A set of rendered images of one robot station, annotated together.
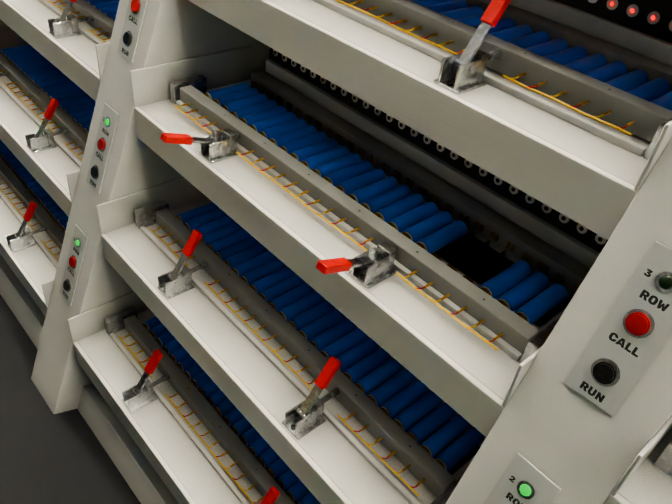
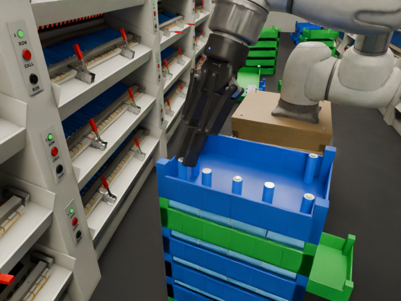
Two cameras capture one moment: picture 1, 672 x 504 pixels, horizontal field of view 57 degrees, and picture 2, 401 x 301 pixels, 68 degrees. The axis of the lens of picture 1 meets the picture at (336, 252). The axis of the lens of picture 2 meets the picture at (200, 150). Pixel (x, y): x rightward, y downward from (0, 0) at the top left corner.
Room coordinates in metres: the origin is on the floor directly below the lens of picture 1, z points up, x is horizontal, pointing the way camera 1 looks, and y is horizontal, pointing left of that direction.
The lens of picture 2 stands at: (1.17, 1.54, 0.77)
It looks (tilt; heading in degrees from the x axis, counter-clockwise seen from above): 30 degrees down; 245
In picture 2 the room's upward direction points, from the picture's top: straight up
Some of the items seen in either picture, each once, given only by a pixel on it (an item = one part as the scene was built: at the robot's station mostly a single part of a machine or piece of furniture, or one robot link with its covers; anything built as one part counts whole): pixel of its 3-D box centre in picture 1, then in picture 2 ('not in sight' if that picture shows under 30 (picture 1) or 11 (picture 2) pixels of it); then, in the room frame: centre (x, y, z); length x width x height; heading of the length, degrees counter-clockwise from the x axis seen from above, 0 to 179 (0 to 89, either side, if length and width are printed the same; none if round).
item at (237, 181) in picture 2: not in sight; (236, 192); (0.93, 1.18, 0.44); 0.02 x 0.02 x 0.06
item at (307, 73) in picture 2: not in sight; (308, 71); (0.32, 0.68, 0.46); 0.18 x 0.16 x 0.22; 123
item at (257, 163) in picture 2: not in sight; (247, 171); (0.88, 1.13, 0.44); 0.30 x 0.20 x 0.08; 131
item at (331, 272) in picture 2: not in sight; (298, 250); (0.62, 1.08, 0.04); 0.30 x 0.20 x 0.08; 129
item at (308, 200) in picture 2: not in sight; (305, 210); (0.85, 1.27, 0.44); 0.02 x 0.02 x 0.06
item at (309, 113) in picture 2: not in sight; (298, 104); (0.31, 0.66, 0.32); 0.22 x 0.18 x 0.06; 42
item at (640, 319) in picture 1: (639, 323); not in sight; (0.41, -0.21, 0.66); 0.02 x 0.01 x 0.02; 55
